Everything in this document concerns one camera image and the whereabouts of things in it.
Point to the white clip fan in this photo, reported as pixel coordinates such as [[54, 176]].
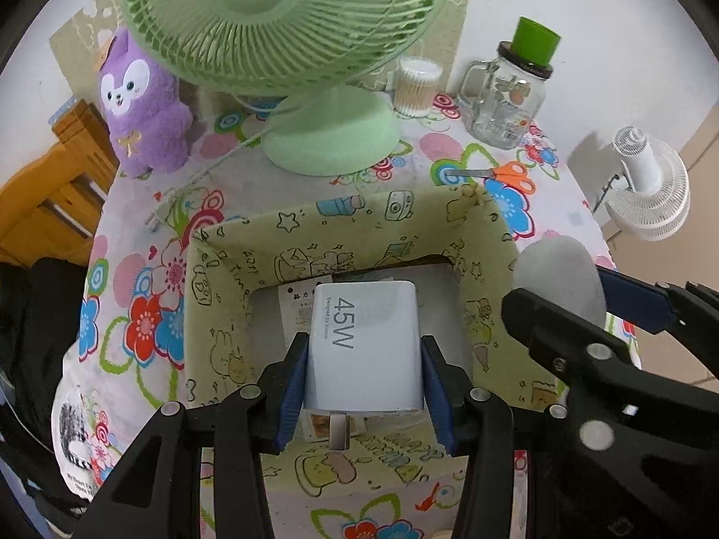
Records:
[[651, 196]]

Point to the purple plush toy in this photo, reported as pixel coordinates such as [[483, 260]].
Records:
[[146, 112]]

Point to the wooden chair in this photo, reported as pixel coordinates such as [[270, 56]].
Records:
[[45, 196]]

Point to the yellow-green fabric storage box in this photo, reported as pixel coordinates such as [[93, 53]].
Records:
[[236, 303]]

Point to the clear cotton swab jar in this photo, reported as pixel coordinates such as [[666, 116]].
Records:
[[415, 90]]

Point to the glass jar mug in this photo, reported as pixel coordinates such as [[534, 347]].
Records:
[[505, 106]]

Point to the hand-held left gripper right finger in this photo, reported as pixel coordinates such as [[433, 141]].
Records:
[[438, 393]]

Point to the white round object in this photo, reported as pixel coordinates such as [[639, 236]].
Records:
[[556, 269]]

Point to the black cloth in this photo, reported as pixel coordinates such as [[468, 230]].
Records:
[[33, 337]]

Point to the large white charger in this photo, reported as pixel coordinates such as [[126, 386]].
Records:
[[365, 348]]

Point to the green plastic cup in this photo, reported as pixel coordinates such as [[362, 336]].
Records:
[[536, 39]]

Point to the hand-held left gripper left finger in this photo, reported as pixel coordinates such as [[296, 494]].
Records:
[[292, 393]]

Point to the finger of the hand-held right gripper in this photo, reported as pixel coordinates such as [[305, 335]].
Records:
[[640, 306], [539, 320]]

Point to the white printed cloth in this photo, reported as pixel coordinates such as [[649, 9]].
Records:
[[73, 426]]

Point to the green desk fan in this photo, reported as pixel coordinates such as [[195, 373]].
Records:
[[253, 11]]

